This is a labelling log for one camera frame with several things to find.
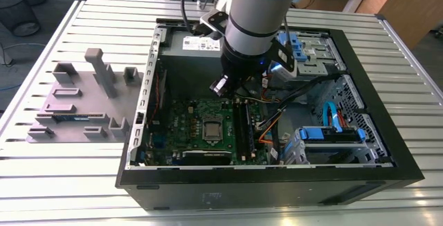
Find silver square CPU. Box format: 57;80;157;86
205;122;220;136

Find metal socket cover frame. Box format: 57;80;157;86
201;118;224;141

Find CPU socket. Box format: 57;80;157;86
200;117;225;144

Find silver power supply unit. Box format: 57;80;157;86
161;30;225;58

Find blue drive latch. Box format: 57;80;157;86
276;31;309;62

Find silver drive cage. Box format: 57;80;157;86
278;126;393;166
272;30;346;89

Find black RAM slot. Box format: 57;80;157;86
232;99;245;160
241;99;253;160
236;99;249;160

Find green motherboard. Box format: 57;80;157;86
142;97;273;167

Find blue disk carrier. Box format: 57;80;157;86
297;128;366;144

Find blue board connector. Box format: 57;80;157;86
153;134;168;149

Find black graphics card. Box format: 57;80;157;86
180;148;233;166

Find grey parts rack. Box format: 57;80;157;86
25;47;145;144

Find black PC case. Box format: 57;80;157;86
116;17;425;211

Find wooden cabinet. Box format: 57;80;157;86
356;0;443;52

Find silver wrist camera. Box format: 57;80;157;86
268;37;298;82

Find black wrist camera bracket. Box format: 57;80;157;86
192;8;229;40

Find black camera cable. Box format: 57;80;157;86
180;0;200;35
281;15;292;47

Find black sleeved cable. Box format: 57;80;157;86
257;74;341;131

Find orange wire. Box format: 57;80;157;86
257;122;280;145

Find blue data wire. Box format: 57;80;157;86
322;101;345;133

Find red data wire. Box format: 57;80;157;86
337;110;348;131

